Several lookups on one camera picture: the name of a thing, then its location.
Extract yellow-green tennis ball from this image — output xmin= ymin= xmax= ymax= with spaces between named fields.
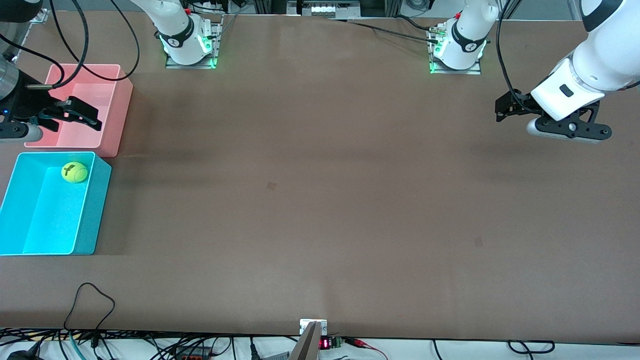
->
xmin=61 ymin=161 xmax=89 ymax=184

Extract pink plastic bin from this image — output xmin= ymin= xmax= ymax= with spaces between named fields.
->
xmin=24 ymin=63 xmax=134 ymax=158

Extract blue plastic bin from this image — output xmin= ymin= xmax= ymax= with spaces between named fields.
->
xmin=0 ymin=151 xmax=112 ymax=256

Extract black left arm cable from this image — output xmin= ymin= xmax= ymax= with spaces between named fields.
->
xmin=497 ymin=0 xmax=532 ymax=109

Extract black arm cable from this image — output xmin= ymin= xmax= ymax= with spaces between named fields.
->
xmin=0 ymin=0 xmax=141 ymax=91
xmin=497 ymin=0 xmax=532 ymax=109

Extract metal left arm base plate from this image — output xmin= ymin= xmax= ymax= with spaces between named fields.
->
xmin=427 ymin=25 xmax=482 ymax=76

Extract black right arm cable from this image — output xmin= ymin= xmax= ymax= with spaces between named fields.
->
xmin=0 ymin=0 xmax=141 ymax=91

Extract short black table cable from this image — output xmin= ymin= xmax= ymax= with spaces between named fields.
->
xmin=395 ymin=14 xmax=437 ymax=33

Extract long black table cable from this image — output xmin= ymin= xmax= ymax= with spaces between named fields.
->
xmin=330 ymin=18 xmax=443 ymax=46

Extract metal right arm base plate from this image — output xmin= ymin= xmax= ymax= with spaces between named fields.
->
xmin=165 ymin=15 xmax=223 ymax=70

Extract thin black looped cable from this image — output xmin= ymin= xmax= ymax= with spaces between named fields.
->
xmin=63 ymin=282 xmax=116 ymax=335

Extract aluminium frame device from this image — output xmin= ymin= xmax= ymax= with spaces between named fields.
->
xmin=287 ymin=0 xmax=362 ymax=19

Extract black flat loop cable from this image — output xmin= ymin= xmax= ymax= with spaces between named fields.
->
xmin=507 ymin=340 xmax=556 ymax=355

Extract red clip wires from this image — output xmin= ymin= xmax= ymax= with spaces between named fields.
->
xmin=345 ymin=337 xmax=389 ymax=360

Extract white mount bracket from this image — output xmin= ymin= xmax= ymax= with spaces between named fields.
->
xmin=299 ymin=319 xmax=328 ymax=336

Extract grey camera mount bar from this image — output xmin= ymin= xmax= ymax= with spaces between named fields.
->
xmin=289 ymin=321 xmax=322 ymax=360

